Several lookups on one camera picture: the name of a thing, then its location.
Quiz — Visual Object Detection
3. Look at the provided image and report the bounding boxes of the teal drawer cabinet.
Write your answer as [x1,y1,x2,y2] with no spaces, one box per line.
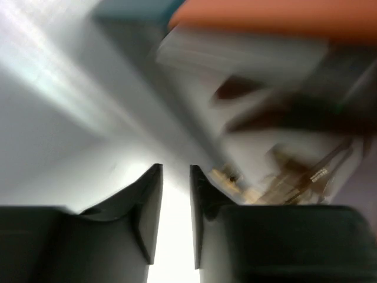
[94,1,376,45]

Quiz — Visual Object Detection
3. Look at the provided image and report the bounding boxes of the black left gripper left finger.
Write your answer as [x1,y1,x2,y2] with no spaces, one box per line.
[1,164,163,282]

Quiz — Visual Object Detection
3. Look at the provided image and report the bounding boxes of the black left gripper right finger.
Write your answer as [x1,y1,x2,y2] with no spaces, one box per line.
[190,165,376,282]

